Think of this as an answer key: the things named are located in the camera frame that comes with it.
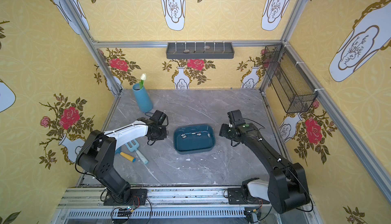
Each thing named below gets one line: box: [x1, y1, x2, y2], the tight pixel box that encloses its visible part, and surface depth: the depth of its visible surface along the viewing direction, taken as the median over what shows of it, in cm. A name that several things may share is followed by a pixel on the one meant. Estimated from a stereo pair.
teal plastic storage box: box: [173, 124, 216, 155], surface depth 96 cm
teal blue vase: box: [132, 82, 154, 113], surface depth 98 cm
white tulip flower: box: [139, 72, 147, 90], surface depth 90 cm
